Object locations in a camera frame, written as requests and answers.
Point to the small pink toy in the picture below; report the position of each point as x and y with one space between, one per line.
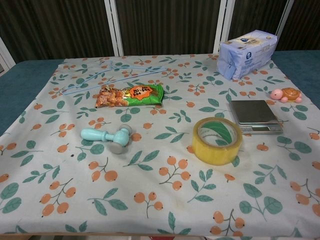
290 94

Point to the light blue tissue pack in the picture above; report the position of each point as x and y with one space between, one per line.
245 55

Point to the small digital scale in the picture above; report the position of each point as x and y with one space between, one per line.
252 111

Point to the floral print tablecloth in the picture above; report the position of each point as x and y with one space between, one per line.
150 140

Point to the yellow packing tape roll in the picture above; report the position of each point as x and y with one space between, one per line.
215 152

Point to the green orange snack bag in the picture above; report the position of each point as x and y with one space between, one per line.
130 96

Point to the dark folding screen white frames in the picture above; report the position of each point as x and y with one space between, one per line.
62 25

